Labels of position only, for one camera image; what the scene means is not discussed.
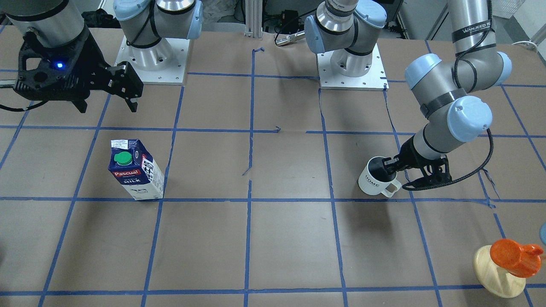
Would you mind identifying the blue white milk carton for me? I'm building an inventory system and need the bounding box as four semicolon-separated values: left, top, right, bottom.
108;139;164;201

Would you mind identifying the blue mug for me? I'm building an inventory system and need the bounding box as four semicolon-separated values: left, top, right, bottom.
539;223;546;245

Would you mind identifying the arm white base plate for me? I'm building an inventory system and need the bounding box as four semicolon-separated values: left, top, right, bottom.
317;44;389;91
115;37;193;85

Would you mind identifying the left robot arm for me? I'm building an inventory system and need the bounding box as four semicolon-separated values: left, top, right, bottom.
304;0;512;195

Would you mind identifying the wooden mug tree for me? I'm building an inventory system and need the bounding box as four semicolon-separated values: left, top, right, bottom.
473;245;526;298

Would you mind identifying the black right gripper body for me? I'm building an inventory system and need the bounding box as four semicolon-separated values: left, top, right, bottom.
13;30;144;103

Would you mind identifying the white mug grey inside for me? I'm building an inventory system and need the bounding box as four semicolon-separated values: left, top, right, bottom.
357;156;402;198

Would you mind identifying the orange mug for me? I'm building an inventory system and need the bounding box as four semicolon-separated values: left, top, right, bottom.
490;239;544;278

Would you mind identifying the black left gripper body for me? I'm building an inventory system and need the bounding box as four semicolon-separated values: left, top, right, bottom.
395;139;452;188

